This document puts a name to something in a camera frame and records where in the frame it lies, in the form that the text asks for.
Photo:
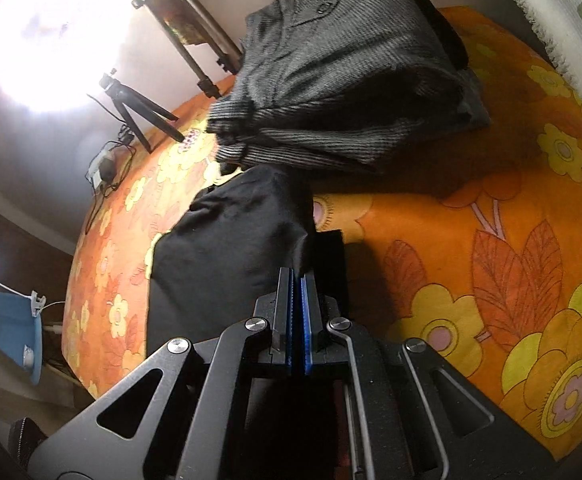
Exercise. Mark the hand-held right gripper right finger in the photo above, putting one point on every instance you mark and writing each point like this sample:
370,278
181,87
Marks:
307,320

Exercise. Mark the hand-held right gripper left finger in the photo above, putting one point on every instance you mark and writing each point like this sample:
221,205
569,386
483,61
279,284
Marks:
285,320

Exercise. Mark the black pants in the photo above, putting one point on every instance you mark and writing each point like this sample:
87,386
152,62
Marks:
231,260

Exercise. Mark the stack of grey folded pants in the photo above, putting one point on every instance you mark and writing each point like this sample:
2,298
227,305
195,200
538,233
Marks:
341,90

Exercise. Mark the orange floral blanket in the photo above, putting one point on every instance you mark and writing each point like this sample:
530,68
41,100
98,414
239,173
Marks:
471,260

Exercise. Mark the white power adapter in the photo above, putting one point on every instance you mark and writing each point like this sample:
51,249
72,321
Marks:
102,167

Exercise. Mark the small black tripod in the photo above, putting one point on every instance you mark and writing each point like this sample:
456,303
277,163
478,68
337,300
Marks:
131,105

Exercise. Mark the blue chair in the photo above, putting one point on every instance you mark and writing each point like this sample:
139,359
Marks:
18,330

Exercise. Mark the white clip lamp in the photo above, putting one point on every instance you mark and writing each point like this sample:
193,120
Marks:
1,280

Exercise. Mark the green white patterned cloth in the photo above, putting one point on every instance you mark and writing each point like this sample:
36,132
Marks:
556,15

